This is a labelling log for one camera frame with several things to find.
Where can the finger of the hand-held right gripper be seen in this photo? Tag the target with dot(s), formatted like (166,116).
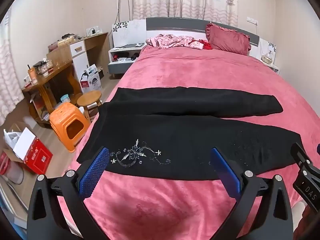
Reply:
(300,153)

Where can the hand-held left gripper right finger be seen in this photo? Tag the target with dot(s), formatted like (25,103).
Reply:
(225,172)

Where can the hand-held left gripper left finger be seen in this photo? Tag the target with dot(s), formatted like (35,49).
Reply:
(96,170)

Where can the black embroidered pants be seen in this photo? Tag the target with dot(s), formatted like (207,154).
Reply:
(175,135)

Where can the red cardboard box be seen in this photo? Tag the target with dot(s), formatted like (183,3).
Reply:
(37,155)

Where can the orange plastic stool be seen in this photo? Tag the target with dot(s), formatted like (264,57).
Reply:
(63,116)

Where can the round wooden stool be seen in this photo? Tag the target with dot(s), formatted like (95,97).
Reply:
(88,97)

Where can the small blue and white tub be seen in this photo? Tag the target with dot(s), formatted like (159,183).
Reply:
(65,98)

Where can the white printed appliance box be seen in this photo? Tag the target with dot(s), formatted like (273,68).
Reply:
(91,81)

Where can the white nightstand with lamp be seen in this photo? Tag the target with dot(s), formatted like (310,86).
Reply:
(273,66)

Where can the wooden desk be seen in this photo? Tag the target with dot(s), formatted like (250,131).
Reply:
(53,76)

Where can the white table lamp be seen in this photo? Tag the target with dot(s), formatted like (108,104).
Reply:
(268,55)

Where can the white and wood drawer cabinet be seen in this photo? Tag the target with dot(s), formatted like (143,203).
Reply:
(80,60)

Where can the orange drink cup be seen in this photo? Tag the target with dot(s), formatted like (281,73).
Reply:
(32,76)

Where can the pink fleece bed blanket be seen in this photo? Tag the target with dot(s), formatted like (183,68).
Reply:
(187,65)

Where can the pale wavy side curtain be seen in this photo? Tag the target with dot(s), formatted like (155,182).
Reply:
(8,80)

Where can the red cloth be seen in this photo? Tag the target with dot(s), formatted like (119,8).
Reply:
(206,45)

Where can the red ruffled pillow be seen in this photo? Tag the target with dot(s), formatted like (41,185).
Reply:
(228,40)

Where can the white power strip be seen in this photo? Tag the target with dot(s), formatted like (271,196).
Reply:
(94,31)

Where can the white and grey nightstand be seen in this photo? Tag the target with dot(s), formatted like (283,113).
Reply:
(125,33)

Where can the pink floral clothes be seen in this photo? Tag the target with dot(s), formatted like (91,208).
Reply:
(172,41)

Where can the grey and white headboard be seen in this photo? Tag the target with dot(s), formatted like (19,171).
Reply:
(175,23)

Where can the white wall socket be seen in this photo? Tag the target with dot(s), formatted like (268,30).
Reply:
(251,20)

